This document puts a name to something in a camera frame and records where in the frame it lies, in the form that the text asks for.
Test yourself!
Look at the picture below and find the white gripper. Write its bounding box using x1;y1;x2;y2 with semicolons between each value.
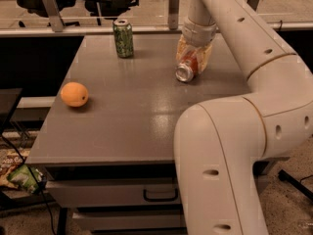
176;17;217;74

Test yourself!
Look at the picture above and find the red coke can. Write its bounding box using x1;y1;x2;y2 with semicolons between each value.
175;55;199;82

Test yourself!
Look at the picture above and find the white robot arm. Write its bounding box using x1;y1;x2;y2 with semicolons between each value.
174;0;313;235

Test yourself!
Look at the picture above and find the green soda can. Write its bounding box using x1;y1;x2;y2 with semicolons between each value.
112;20;134;58

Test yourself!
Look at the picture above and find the orange fruit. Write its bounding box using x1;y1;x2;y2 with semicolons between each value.
61;82;89;108

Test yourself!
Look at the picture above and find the black stand leg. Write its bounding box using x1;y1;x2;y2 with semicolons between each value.
278;169;313;202

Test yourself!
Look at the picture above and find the black side table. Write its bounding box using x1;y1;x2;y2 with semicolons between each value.
0;88;22;135

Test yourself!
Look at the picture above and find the lower grey drawer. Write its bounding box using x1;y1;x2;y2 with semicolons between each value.
72;210;186;231

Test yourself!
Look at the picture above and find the green snack bag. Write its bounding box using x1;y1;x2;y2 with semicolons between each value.
7;164;46;194

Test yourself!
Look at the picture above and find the brown snack bag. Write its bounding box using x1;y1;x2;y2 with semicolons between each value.
0;150;22;189

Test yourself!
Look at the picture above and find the middle metal rail bracket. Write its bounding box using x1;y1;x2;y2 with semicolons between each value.
168;0;180;30

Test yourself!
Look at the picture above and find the left metal rail bracket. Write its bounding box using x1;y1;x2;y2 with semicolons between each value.
42;0;64;32

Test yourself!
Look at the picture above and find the top drawer with black handle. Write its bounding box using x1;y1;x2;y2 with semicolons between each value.
47;178;181;208

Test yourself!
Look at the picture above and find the black cable on floor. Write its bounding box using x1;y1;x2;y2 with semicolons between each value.
0;134;58;235

